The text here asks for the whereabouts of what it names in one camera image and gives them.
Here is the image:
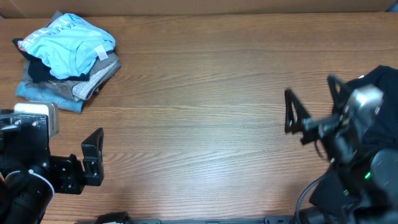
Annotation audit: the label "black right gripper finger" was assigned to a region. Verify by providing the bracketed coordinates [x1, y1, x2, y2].
[284, 89, 311, 134]
[327, 75, 353, 108]

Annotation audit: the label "light blue t-shirt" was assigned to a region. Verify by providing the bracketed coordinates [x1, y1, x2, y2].
[16, 13, 116, 80]

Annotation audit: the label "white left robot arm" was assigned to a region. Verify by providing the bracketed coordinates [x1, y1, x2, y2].
[1, 110, 104, 224]

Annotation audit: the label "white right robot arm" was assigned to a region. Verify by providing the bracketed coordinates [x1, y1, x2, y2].
[284, 75, 397, 223]

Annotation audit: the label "blue denim folded jeans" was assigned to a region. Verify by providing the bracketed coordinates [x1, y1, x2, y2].
[16, 82, 85, 114]

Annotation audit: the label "black t-shirt pile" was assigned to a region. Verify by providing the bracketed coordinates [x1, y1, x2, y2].
[310, 65, 397, 214]

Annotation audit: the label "grey folded shorts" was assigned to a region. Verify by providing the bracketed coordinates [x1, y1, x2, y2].
[22, 12, 121, 101]

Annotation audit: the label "dark teal folded garment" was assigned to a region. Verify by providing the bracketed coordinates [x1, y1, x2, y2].
[12, 37, 91, 84]

